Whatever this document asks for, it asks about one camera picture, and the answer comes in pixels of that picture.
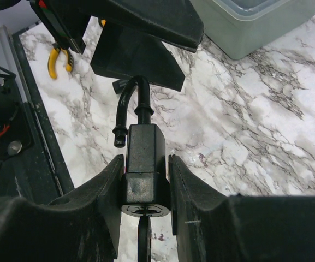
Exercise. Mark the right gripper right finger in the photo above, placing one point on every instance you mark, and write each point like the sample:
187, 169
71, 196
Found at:
210, 226

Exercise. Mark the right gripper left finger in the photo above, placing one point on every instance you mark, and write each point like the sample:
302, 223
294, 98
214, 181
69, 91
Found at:
83, 225

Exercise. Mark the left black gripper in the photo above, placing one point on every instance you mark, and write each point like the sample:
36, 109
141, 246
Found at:
64, 21

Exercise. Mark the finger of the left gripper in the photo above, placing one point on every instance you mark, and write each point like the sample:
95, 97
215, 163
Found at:
124, 53
173, 22

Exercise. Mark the black head key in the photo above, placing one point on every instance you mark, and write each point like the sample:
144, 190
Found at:
144, 239

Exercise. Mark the black padlock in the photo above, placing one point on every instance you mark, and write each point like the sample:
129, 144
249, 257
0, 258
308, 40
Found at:
144, 188

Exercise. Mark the black socket tool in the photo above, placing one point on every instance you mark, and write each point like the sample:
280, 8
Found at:
119, 85

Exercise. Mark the green translucent plastic toolbox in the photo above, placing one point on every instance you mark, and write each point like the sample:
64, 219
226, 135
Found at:
241, 27

